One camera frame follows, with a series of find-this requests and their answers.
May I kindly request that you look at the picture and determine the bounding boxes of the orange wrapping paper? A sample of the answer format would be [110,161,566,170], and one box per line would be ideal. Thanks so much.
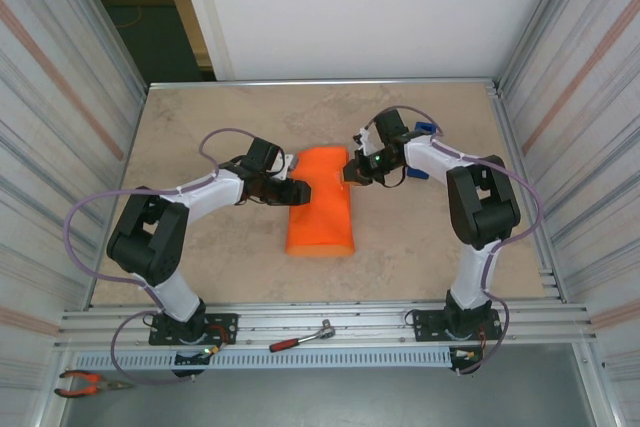
[284,145,357,259]

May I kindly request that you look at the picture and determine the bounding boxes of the blue tape dispenser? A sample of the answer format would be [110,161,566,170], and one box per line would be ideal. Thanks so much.
[405,120,437,181]

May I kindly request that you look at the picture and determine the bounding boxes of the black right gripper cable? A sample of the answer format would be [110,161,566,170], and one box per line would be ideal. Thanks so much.
[370,166,407,189]

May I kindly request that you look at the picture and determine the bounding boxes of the aluminium table end rail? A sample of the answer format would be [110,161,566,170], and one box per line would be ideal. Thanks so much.
[148,77,501,93]

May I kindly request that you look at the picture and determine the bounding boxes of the aluminium table side rail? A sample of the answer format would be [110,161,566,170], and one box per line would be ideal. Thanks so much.
[487,81,569,304]

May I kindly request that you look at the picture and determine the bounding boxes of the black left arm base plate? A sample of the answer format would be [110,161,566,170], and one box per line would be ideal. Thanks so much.
[148,312,239,347]

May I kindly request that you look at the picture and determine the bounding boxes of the long aluminium base rail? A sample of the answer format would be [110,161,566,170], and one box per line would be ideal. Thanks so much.
[53,301,599,351]

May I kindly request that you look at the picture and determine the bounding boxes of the red handled ratchet wrench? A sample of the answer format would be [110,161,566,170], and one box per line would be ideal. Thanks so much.
[268,318,337,353]

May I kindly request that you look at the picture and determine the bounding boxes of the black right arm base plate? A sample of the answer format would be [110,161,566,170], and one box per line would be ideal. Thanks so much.
[412,309,503,343]

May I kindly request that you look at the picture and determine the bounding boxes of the grey slotted cable duct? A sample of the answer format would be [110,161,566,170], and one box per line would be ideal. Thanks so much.
[73,349,454,369]

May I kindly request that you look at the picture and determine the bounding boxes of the aluminium frame post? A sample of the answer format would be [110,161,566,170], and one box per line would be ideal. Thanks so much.
[493,0,594,93]

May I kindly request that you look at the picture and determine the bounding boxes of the orange handled pliers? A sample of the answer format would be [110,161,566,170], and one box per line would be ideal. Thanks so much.
[53,369,135,399]

